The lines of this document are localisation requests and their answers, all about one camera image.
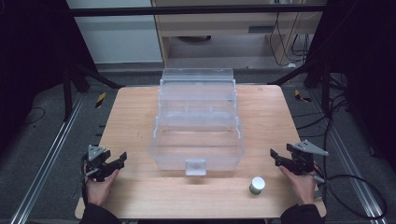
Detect person's right hand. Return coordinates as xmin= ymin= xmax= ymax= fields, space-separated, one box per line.
xmin=277 ymin=165 xmax=317 ymax=206

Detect white cabinet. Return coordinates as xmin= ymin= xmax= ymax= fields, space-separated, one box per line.
xmin=65 ymin=0 xmax=163 ymax=65

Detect light wooden desk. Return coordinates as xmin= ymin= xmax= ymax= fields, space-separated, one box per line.
xmin=150 ymin=0 xmax=328 ymax=67

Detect black metal stand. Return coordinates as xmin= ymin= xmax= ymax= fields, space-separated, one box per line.
xmin=61 ymin=57 xmax=125 ymax=123
xmin=266 ymin=59 xmax=332 ymax=118

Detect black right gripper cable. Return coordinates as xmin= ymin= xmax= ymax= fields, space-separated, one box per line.
xmin=312 ymin=164 xmax=389 ymax=219

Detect clear plastic storage box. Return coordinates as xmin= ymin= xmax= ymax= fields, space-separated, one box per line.
xmin=148 ymin=67 xmax=246 ymax=177

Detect black horizontal bar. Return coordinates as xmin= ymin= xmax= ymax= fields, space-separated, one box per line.
xmin=65 ymin=4 xmax=329 ymax=18

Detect yellow-black striped tape marker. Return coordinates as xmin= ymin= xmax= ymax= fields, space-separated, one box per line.
xmin=94 ymin=91 xmax=107 ymax=109
xmin=293 ymin=89 xmax=313 ymax=104

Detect small white-lidded green jar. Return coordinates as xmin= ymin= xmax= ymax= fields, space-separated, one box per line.
xmin=248 ymin=175 xmax=267 ymax=196

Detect metal floor rail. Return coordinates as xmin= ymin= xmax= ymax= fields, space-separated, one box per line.
xmin=8 ymin=92 xmax=86 ymax=224
xmin=309 ymin=89 xmax=389 ymax=224

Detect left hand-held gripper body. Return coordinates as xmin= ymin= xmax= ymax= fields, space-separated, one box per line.
xmin=82 ymin=144 xmax=112 ymax=183

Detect black floor cables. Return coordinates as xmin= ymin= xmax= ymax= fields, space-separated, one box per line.
xmin=291 ymin=73 xmax=354 ymax=139

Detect thin black floor cable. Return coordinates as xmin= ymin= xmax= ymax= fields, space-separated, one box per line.
xmin=21 ymin=106 xmax=47 ymax=126

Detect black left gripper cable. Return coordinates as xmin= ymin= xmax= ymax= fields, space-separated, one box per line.
xmin=80 ymin=153 xmax=90 ymax=206

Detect black cables under desk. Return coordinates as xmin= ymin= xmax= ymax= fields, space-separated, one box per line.
xmin=268 ymin=11 xmax=313 ymax=68

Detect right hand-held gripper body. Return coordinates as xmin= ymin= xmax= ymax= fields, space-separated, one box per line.
xmin=286 ymin=139 xmax=330 ymax=176

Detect person's left hand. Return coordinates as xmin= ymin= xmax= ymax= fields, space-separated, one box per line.
xmin=85 ymin=169 xmax=120 ymax=208

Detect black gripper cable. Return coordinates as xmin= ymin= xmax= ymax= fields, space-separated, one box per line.
xmin=312 ymin=164 xmax=389 ymax=219
xmin=80 ymin=153 xmax=90 ymax=206

